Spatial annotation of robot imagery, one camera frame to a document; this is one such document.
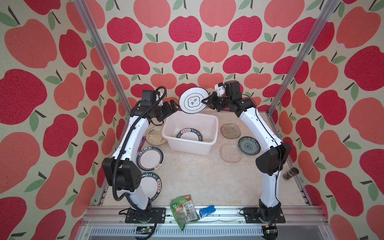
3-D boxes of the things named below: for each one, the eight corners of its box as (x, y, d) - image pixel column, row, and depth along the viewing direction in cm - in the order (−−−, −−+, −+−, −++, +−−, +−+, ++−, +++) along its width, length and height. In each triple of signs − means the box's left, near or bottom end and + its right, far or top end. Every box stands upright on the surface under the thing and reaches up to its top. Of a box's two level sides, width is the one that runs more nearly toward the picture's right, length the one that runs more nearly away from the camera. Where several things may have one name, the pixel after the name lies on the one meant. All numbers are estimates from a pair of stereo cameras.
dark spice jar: (283, 181, 88) (293, 174, 79) (280, 174, 90) (290, 167, 82) (290, 181, 88) (300, 174, 79) (287, 174, 90) (297, 167, 82)
